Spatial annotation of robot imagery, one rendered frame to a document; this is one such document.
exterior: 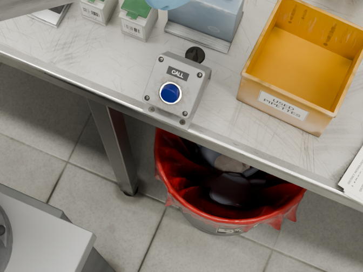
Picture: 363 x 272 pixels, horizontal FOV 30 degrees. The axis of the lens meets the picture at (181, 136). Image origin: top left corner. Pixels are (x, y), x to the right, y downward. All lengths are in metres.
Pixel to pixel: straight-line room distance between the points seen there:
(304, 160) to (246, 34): 0.21
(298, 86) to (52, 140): 1.04
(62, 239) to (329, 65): 0.45
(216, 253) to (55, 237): 0.96
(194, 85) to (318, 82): 0.19
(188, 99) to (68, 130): 1.02
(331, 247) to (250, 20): 0.95
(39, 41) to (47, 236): 0.30
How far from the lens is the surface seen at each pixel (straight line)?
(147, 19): 0.96
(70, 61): 1.01
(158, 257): 1.80
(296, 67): 1.00
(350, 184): 0.95
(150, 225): 1.82
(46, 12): 1.03
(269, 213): 1.38
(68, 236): 0.89
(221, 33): 0.98
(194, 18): 0.97
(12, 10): 0.46
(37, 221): 0.90
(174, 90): 0.90
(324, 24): 0.96
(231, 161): 1.62
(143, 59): 1.00
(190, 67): 0.90
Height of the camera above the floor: 1.79
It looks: 73 degrees down
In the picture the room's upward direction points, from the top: 2 degrees clockwise
